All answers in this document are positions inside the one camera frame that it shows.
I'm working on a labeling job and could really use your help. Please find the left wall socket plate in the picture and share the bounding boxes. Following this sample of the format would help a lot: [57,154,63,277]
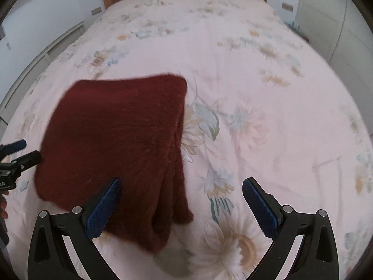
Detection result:
[91,7,102,16]

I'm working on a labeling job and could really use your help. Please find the white wardrobe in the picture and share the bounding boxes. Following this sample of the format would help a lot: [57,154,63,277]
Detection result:
[296,0,372,123]

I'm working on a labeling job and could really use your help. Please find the right nightstand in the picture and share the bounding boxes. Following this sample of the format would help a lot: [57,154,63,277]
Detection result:
[288,21,310,43]

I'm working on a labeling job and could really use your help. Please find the dark red knit sweater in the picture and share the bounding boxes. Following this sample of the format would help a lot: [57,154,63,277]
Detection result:
[34,74,193,253]

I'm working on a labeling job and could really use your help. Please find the floral white bed cover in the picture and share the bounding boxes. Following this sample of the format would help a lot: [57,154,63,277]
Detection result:
[3,0,372,279]

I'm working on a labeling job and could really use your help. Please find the person's left hand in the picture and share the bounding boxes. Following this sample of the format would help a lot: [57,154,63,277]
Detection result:
[0,191,9,219]

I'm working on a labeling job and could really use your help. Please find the white radiator cover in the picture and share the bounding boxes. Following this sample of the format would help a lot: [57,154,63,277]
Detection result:
[1,21,85,124]

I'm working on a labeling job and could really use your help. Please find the wall socket plate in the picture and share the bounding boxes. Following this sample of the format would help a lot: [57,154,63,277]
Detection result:
[282,3,294,12]
[91,7,102,16]

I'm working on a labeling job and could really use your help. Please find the right wall socket plate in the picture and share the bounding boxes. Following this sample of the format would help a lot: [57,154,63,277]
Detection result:
[282,3,294,12]

